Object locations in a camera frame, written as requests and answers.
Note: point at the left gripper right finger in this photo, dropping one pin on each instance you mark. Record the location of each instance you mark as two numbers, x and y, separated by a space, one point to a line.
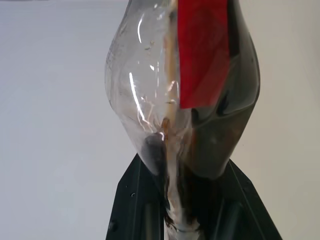
237 207

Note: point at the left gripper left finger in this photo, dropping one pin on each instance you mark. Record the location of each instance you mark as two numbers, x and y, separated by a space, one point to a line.
135 200

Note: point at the clear cola bottle red label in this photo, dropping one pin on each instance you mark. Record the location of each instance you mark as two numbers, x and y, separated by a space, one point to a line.
140 75

